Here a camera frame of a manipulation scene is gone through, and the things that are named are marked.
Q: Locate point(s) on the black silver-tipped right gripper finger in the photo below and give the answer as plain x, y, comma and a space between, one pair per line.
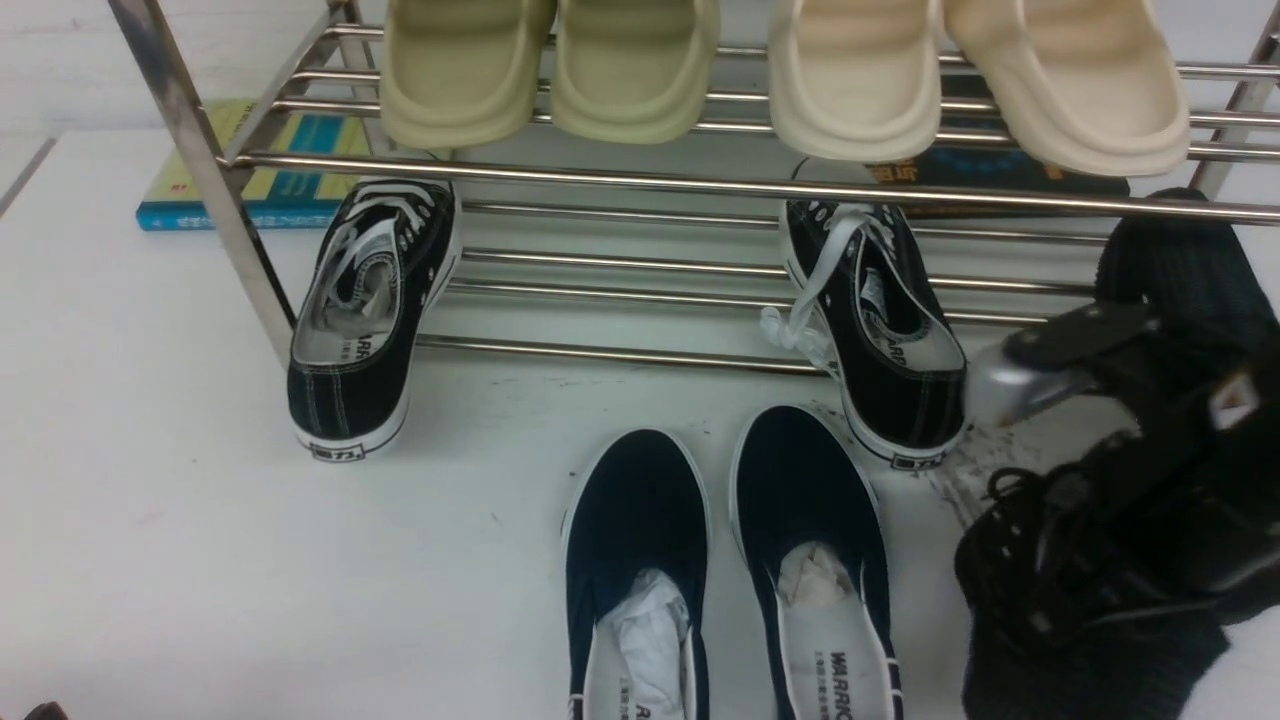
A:
1045, 364

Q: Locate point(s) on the navy slip-on shoe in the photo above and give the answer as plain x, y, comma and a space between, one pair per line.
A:
809, 531
636, 549

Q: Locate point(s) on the black knit shoe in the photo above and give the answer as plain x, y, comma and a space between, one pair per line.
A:
1066, 624
1193, 272

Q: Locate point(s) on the cream slipper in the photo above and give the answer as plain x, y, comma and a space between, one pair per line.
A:
855, 80
1088, 86

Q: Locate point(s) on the pale green slipper inner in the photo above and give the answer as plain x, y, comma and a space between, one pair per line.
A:
633, 71

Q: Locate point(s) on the cream slipper outer right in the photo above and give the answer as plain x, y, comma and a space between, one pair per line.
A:
1088, 86

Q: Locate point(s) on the navy slip-on shoe right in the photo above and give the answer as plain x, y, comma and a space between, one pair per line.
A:
809, 531

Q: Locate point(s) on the cream slipper inner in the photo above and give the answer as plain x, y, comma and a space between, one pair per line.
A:
855, 80

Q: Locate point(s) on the pale green slipper outer left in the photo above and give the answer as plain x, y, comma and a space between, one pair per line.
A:
458, 74

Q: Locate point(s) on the navy slip-on shoe left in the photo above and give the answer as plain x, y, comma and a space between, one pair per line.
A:
636, 549

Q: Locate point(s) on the blue and yellow book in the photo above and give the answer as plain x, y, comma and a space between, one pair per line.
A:
274, 199

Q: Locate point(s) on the black lace-up sneaker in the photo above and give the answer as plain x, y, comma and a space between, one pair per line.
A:
385, 260
866, 314

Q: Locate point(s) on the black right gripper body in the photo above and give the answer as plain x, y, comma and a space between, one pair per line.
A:
1194, 492

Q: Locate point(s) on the dark book with orange text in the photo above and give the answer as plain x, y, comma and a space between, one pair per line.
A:
984, 169

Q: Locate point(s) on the black lace-up sneaker left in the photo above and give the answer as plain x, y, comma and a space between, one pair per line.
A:
385, 260

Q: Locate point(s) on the black lace-up sneaker right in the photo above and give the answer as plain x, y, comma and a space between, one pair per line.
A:
866, 314

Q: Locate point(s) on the stainless steel shoe rack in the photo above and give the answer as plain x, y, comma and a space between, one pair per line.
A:
221, 173

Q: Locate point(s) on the pale green slipper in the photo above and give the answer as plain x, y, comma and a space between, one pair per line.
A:
633, 71
458, 74

